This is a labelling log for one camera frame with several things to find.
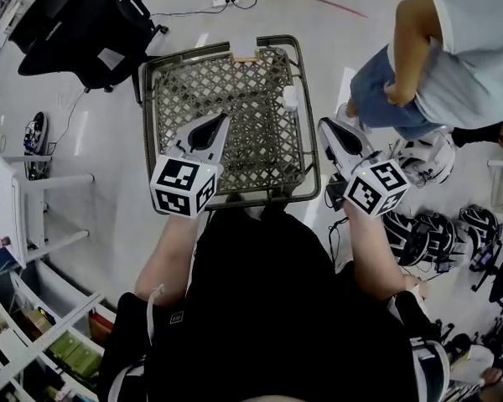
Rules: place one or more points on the white and navy bag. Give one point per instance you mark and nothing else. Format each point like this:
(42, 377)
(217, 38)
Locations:
(431, 371)

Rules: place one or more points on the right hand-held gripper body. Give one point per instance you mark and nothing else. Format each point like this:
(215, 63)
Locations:
(381, 182)

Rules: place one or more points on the small red cup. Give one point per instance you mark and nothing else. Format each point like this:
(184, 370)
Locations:
(6, 240)

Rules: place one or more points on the green box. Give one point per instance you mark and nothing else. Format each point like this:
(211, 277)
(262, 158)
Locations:
(65, 346)
(84, 360)

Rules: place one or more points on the black and white headset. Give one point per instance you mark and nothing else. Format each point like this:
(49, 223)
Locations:
(35, 132)

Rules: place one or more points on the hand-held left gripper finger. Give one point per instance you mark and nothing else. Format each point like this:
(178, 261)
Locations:
(220, 142)
(188, 130)

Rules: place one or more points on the white side table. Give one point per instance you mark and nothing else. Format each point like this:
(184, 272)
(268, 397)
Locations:
(6, 207)

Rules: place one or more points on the black mesh office chair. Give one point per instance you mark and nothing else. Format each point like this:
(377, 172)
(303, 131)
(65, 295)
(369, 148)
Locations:
(84, 44)

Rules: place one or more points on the white power strip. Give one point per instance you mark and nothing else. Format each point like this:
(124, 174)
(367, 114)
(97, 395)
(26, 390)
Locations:
(225, 1)

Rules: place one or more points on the brown cardboard box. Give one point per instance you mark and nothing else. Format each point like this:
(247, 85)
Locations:
(37, 323)

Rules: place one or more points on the person's right forearm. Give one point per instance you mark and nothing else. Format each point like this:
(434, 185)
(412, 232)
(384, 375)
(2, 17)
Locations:
(373, 254)

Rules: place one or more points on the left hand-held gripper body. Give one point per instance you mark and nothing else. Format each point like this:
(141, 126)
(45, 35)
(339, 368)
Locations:
(176, 174)

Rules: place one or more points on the person's black shirt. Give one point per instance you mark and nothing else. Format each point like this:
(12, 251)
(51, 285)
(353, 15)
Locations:
(268, 308)

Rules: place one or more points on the person's left forearm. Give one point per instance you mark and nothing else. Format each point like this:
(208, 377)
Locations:
(163, 262)

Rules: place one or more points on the white paper sheet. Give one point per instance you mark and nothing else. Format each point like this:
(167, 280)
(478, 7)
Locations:
(111, 58)

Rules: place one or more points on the blue box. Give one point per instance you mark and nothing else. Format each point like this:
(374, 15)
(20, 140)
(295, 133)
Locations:
(4, 259)

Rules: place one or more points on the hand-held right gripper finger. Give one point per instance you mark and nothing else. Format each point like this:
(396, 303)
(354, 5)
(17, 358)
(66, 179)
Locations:
(358, 135)
(329, 142)

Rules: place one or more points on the white shelf unit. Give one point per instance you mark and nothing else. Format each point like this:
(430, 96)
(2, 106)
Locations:
(25, 350)

